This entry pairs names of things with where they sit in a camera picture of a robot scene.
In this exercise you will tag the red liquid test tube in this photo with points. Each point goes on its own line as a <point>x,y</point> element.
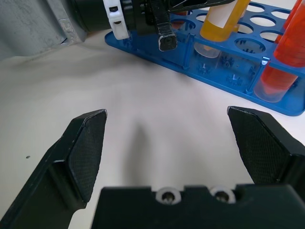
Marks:
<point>287,52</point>
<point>291,14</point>

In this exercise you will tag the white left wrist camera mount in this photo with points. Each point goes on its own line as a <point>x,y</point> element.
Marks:
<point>116,20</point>

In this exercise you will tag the blue plastic test tube rack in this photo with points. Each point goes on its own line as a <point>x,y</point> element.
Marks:
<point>214,69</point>

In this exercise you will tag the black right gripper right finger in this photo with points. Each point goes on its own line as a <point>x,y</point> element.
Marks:
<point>259,148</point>

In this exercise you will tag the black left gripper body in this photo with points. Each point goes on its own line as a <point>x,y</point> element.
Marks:
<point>140,16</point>

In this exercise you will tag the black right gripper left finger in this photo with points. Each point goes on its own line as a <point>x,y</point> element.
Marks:
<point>78,152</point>

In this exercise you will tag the yellow liquid test tube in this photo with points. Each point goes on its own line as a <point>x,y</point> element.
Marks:
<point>215,26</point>

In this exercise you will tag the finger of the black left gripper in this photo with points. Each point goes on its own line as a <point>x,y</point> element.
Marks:
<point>197,5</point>
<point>166,38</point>

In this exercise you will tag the grey metal post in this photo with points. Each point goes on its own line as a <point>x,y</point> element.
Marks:
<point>69,21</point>

